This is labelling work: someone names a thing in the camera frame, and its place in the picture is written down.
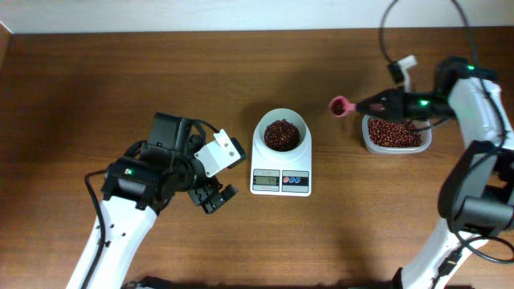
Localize white round bowl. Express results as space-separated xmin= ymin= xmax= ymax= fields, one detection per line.
xmin=255 ymin=108 xmax=307 ymax=153

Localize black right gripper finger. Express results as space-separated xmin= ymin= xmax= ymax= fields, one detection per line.
xmin=357 ymin=88 xmax=404 ymax=108
xmin=357 ymin=108 xmax=403 ymax=122

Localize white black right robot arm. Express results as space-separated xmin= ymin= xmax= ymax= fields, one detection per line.
xmin=357 ymin=56 xmax=513 ymax=288

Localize pink plastic measuring scoop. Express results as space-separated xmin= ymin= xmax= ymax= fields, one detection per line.
xmin=328 ymin=96 xmax=356 ymax=118

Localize white digital kitchen scale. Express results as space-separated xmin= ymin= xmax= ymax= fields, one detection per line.
xmin=250 ymin=119 xmax=313 ymax=197

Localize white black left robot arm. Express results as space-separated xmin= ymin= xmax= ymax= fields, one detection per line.
xmin=67 ymin=112 xmax=246 ymax=288

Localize clear plastic bean container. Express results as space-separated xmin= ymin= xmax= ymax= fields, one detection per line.
xmin=361 ymin=116 xmax=432 ymax=154

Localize red beans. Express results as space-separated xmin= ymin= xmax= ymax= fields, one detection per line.
xmin=264 ymin=119 xmax=422 ymax=152

